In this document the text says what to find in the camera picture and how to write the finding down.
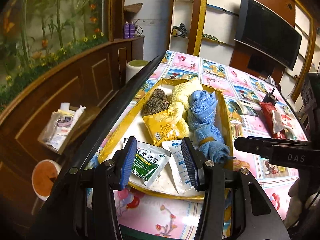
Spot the white blue medicine sachet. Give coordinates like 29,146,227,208
162,140,194,194

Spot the green white granule sachet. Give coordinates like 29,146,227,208
131,141,171,187

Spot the blue towel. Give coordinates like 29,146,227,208
187,90,219,131
194,124,234,166

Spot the white red wet wipe pack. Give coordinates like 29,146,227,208
271,110,300,140

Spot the yellow tissue pack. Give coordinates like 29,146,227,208
143,109,178,146

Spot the red foil packet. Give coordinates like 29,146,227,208
259,102,286,139

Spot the brown knitted cloth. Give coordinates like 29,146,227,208
142,88,169,116

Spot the yellow towel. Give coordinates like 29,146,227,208
168,77,202,139

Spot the white gloved right hand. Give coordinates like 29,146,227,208
283,179,316,229

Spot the yellow gold tray box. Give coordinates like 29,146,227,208
98,78,233,201

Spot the bag of coloured sticks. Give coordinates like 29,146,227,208
230,119,243,139

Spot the colourful patterned tablecloth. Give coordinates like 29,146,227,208
85,49,309,240

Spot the landscape print sachet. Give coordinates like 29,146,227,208
237,100,258,116

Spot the orange bowl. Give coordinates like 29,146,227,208
31,159,61,202

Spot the white plastic bag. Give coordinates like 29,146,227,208
265,75,277,87

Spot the wooden sideboard cabinet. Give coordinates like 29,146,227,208
1,37,144,234

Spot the white green stool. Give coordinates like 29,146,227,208
126,60,148,83

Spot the purple bottles pair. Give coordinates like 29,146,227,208
123,22,136,39

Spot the black flat television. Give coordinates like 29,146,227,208
235,0,302,69

